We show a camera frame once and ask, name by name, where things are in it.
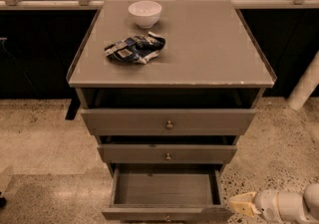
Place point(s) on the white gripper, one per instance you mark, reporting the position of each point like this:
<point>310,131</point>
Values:
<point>264,202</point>

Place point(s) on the grey bottom drawer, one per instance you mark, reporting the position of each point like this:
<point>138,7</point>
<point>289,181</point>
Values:
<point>166,193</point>

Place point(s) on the grey drawer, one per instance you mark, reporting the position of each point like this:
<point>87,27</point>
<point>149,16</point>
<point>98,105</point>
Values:
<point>167,122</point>
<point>166,193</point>
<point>166,153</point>

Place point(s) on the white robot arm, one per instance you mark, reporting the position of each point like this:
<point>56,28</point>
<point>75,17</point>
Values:
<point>279,206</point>

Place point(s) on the grey middle drawer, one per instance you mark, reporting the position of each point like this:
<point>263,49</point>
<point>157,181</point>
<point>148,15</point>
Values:
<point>166,153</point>

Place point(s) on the grey wooden drawer cabinet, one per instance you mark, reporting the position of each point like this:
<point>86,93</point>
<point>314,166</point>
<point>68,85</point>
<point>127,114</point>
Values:
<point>209,61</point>

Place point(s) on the grey top drawer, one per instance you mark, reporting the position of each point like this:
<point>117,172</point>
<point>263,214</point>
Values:
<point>167,122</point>

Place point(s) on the white pillar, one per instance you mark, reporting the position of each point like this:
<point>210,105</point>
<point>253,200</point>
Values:
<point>306,85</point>

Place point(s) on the crumpled blue snack bag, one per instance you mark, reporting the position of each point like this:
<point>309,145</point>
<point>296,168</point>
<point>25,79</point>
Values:
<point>138,49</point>

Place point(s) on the white ceramic bowl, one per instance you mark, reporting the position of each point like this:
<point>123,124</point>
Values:
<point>145,13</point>

